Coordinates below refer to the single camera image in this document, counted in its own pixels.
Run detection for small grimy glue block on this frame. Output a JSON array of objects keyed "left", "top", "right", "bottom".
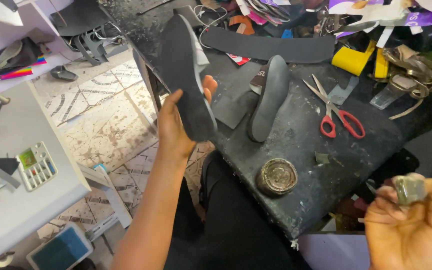
[{"left": 393, "top": 175, "right": 428, "bottom": 205}]

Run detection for white sewing machine table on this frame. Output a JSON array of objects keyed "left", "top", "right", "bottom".
[{"left": 0, "top": 81, "right": 133, "bottom": 269}]

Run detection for white and blue box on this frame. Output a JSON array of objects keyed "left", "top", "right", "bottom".
[{"left": 26, "top": 222, "right": 94, "bottom": 270}]

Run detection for person's black trousers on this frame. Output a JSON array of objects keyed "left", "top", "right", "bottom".
[{"left": 163, "top": 150, "right": 312, "bottom": 270}]

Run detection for orange leather scrap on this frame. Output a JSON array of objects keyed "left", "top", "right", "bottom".
[{"left": 229, "top": 15, "right": 256, "bottom": 36}]

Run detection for red-handled scissors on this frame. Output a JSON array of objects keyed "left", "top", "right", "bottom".
[{"left": 302, "top": 74, "right": 366, "bottom": 140}]

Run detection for heap of gold straps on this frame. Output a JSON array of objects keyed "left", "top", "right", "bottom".
[{"left": 368, "top": 45, "right": 432, "bottom": 121}]

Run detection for red and white sticker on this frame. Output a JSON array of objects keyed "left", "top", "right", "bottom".
[{"left": 226, "top": 53, "right": 251, "bottom": 66}]

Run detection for black material sheet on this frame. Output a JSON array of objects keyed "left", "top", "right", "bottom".
[{"left": 49, "top": 0, "right": 109, "bottom": 37}]

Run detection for grey material scrap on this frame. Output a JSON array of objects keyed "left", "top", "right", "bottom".
[{"left": 327, "top": 75, "right": 360, "bottom": 106}]

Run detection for white cable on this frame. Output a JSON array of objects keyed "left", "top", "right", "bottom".
[{"left": 193, "top": 4, "right": 229, "bottom": 49}]

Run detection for clear plastic heel piece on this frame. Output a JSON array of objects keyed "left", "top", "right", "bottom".
[{"left": 370, "top": 83, "right": 400, "bottom": 110}]

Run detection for person's left hand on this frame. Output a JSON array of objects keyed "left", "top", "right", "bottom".
[{"left": 157, "top": 75, "right": 218, "bottom": 155}]

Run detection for white compartment tray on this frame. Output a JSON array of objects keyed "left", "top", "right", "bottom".
[{"left": 16, "top": 141, "right": 58, "bottom": 192}]

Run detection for round grimy glue tin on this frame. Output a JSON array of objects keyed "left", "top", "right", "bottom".
[{"left": 256, "top": 158, "right": 299, "bottom": 197}]

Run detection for white shoe sole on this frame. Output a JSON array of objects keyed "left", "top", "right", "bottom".
[{"left": 0, "top": 39, "right": 23, "bottom": 69}]

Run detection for long black foam strip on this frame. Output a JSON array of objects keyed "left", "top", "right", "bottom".
[{"left": 202, "top": 25, "right": 336, "bottom": 64}]

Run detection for heap of paper scraps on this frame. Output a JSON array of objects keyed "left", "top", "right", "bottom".
[{"left": 235, "top": 0, "right": 432, "bottom": 49}]

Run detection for dark grey slipper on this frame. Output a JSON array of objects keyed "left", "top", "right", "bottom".
[{"left": 247, "top": 55, "right": 291, "bottom": 143}]

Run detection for dark grey leather piece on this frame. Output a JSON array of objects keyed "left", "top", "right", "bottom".
[{"left": 211, "top": 90, "right": 260, "bottom": 130}]

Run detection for dark grey shoe sole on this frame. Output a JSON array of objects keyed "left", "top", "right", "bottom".
[{"left": 157, "top": 14, "right": 218, "bottom": 143}]

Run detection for person's right hand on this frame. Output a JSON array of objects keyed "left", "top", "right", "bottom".
[{"left": 364, "top": 173, "right": 432, "bottom": 270}]

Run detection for rainbow striped sheet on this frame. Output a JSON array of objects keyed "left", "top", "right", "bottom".
[{"left": 0, "top": 54, "right": 47, "bottom": 80}]

